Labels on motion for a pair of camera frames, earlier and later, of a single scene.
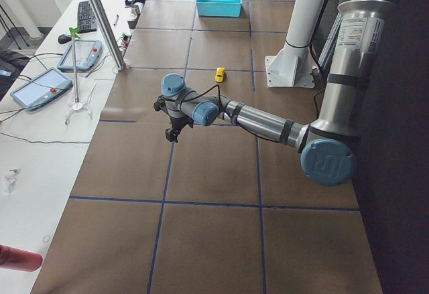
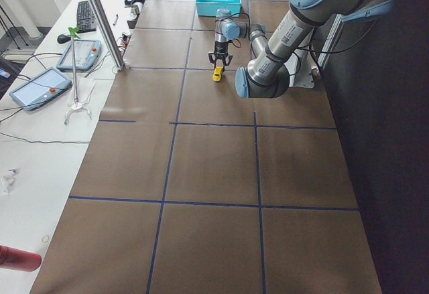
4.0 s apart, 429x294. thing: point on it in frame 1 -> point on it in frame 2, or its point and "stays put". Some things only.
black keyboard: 86,21 stays put
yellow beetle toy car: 220,73 stays put
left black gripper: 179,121 -> 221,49
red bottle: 19,260 stays put
